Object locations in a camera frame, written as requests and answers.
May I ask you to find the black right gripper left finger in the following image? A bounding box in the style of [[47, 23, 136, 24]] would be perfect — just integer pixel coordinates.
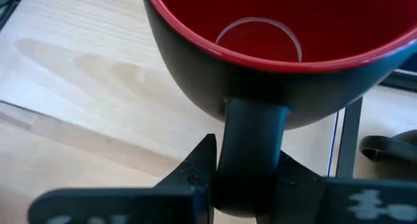
[[27, 134, 218, 224]]

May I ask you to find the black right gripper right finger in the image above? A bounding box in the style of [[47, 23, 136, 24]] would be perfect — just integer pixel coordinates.
[[257, 150, 417, 224]]

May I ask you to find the black mug green interior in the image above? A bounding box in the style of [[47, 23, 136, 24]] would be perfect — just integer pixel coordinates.
[[359, 129, 417, 181]]

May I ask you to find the black mug red interior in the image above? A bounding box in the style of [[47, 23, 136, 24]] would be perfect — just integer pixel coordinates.
[[140, 0, 417, 218]]

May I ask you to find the black aluminium table frame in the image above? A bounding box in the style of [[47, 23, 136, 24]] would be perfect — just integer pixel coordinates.
[[379, 67, 417, 92]]

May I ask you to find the wooden shelf riser black frame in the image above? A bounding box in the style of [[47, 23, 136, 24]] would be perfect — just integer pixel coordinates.
[[0, 0, 364, 178]]

